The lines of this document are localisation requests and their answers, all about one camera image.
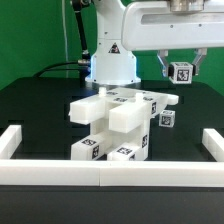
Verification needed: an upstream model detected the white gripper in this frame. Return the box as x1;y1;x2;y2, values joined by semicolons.
121;0;224;77

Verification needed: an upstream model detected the small tagged cube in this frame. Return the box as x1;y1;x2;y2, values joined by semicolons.
170;62;193;84
159;110;175;127

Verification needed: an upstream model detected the white chair back frame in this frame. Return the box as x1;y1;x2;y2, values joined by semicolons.
69;87;179;133

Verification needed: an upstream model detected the white chair seat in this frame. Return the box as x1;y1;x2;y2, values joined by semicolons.
90;119;150;161

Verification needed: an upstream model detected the white right fence wall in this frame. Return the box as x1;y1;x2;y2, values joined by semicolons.
202;128;224;162

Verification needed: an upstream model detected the white fence wall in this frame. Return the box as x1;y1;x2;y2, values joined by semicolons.
202;128;224;162
0;125;22;160
0;160;224;187

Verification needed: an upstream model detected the black hose cable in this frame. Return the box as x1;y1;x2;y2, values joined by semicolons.
32;0;92;79

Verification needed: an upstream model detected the white front fence wall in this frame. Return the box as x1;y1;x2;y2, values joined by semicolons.
0;160;224;187

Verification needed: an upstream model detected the white left fence wall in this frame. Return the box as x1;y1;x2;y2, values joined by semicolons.
0;125;22;160

